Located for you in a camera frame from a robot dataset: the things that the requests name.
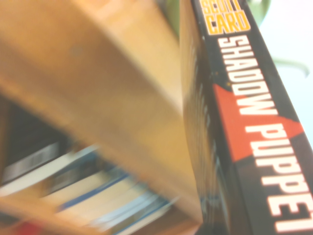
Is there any wooden bookshelf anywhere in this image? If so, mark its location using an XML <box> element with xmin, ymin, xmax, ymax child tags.
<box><xmin>0</xmin><ymin>0</ymin><xmax>203</xmax><ymax>235</ymax></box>

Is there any cream pages paperback book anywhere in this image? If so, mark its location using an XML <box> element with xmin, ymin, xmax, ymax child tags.
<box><xmin>43</xmin><ymin>168</ymin><xmax>141</xmax><ymax>215</ymax></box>

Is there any Shadow Puppets paperback book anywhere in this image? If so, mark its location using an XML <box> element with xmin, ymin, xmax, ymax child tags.
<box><xmin>179</xmin><ymin>0</ymin><xmax>313</xmax><ymax>235</ymax></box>

